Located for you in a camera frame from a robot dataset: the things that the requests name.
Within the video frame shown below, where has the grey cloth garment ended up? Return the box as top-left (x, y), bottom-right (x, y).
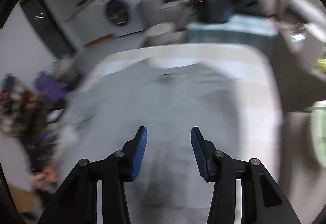
top-left (60, 60), bottom-right (239, 209)

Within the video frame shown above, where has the purple bag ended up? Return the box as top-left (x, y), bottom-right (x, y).
top-left (34, 71), bottom-right (68, 102)

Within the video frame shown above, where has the shoe rack with shoes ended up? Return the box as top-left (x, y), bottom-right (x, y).
top-left (1, 74), bottom-right (66, 172)

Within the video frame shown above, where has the black rice cooker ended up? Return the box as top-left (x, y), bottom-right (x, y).
top-left (192, 0), bottom-right (235, 24)

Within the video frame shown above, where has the white washing machine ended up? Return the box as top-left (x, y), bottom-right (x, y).
top-left (96, 0), bottom-right (145, 38)

